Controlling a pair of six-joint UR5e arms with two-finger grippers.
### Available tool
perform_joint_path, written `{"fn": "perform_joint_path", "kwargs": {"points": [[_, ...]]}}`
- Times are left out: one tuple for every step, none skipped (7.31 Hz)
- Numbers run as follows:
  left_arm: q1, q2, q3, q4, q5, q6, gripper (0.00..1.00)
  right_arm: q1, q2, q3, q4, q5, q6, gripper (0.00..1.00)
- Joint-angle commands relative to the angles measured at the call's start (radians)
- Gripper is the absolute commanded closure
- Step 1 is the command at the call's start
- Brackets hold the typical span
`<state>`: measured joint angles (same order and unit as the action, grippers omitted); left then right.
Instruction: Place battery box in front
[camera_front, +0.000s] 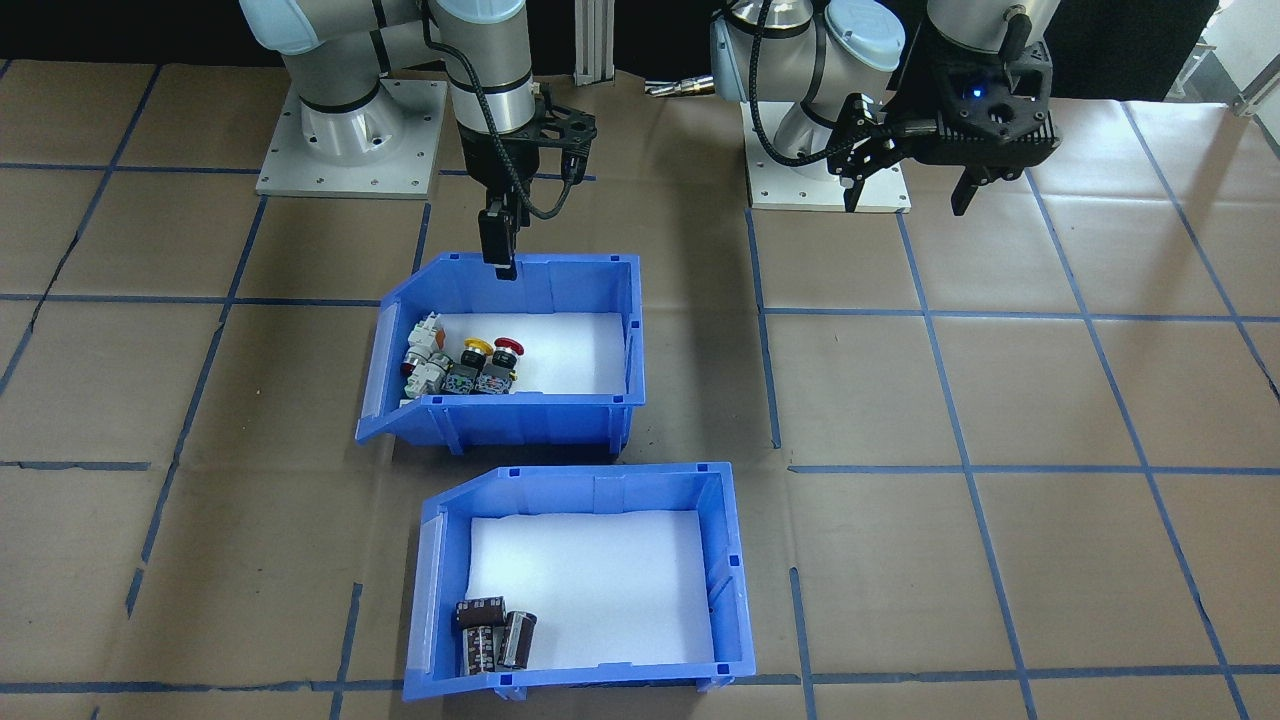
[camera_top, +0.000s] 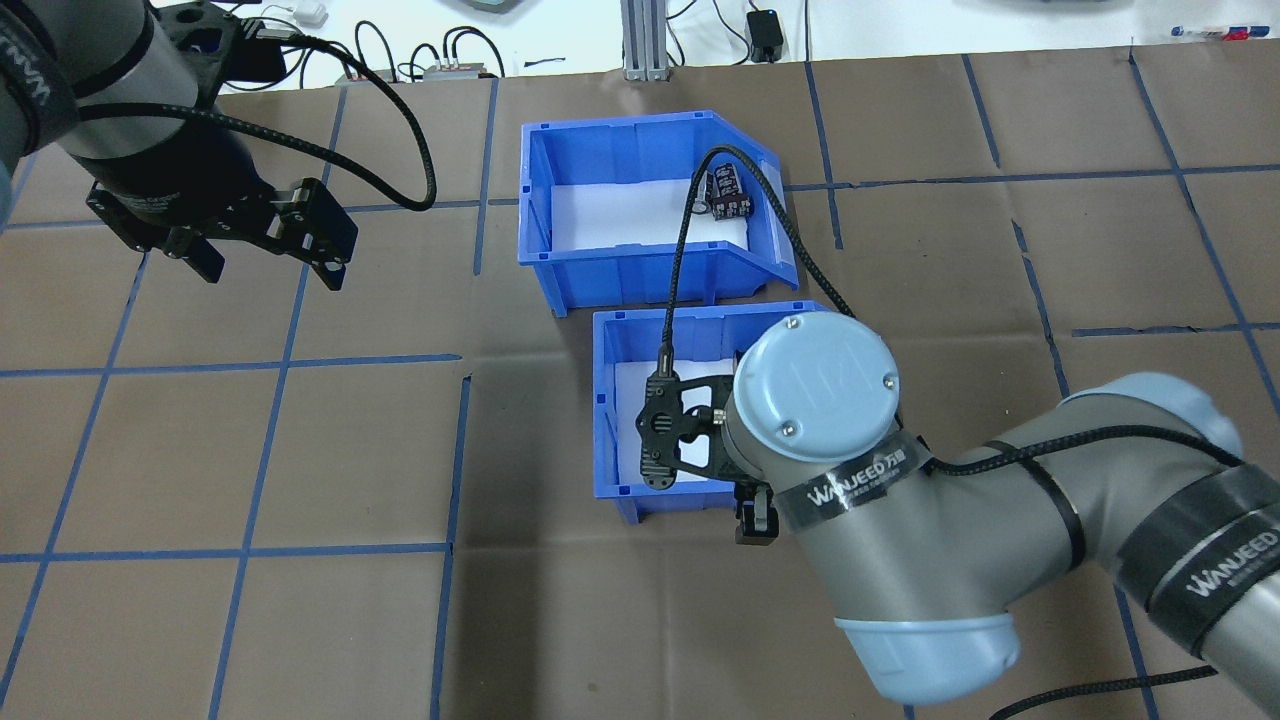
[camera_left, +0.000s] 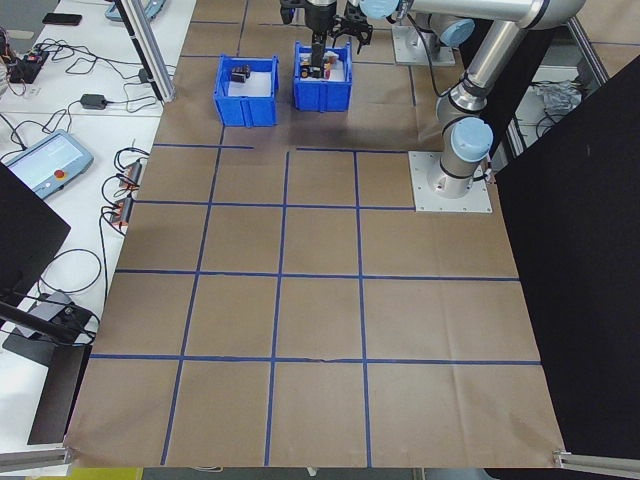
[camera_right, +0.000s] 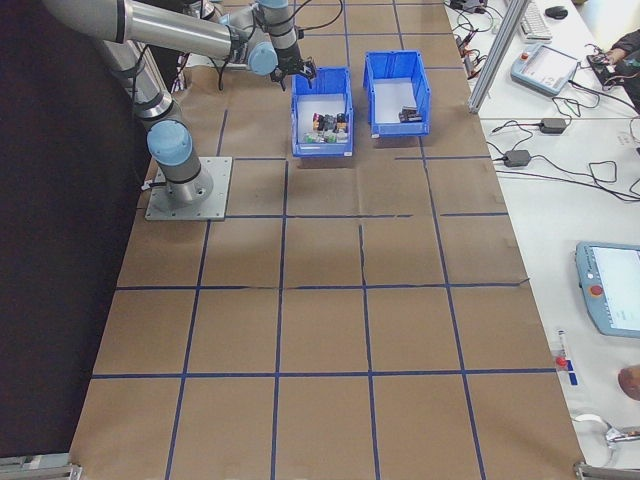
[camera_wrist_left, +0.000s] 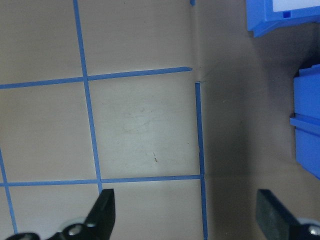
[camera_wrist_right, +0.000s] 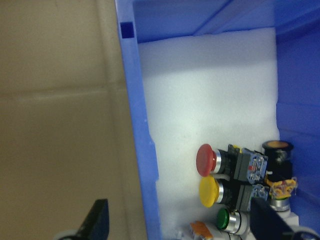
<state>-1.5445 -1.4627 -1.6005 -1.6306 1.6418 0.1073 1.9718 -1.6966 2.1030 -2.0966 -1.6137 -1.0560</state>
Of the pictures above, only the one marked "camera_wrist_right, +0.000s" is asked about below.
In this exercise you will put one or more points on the blue plastic storage bin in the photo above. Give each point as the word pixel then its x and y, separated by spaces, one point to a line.
pixel 140 125

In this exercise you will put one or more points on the small assorted toy objects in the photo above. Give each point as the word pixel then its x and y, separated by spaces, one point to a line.
pixel 212 100

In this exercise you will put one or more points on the green push button switch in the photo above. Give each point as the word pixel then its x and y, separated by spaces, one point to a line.
pixel 222 218

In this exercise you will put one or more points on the black amber indicator lamp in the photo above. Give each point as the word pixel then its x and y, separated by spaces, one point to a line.
pixel 277 162

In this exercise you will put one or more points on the yellow mushroom push button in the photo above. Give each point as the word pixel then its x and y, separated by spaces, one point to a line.
pixel 208 191

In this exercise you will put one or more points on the red mushroom push button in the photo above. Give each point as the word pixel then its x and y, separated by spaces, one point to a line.
pixel 206 158

